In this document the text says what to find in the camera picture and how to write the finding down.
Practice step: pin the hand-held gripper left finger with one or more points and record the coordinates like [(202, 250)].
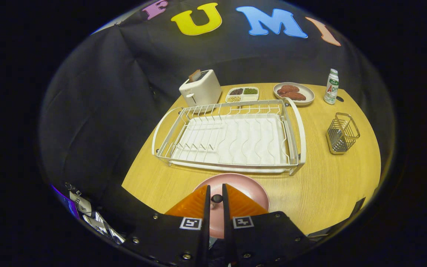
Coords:
[(184, 241)]

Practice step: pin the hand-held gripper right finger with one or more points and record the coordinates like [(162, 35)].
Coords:
[(261, 241)]

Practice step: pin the pink plate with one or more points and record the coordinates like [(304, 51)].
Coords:
[(247, 185)]

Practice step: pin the beige round dish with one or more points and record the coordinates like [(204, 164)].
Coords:
[(308, 94)]

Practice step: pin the white divided tray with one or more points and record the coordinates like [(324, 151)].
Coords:
[(250, 98)]

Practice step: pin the pile of yellow soybeans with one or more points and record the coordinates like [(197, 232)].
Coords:
[(234, 99)]

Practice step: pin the red meat slice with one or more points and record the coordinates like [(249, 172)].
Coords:
[(288, 88), (294, 96)]

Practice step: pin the pile of green beans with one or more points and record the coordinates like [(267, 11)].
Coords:
[(250, 91)]

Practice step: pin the cream toaster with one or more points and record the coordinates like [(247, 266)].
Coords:
[(203, 92)]

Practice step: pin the pile of dark red beans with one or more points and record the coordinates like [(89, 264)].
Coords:
[(236, 91)]

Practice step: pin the black backdrop cloth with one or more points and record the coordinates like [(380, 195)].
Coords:
[(124, 92)]

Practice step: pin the toast bread slice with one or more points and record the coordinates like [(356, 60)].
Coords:
[(194, 75)]

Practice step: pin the white drink bottle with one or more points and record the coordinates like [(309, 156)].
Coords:
[(331, 89)]

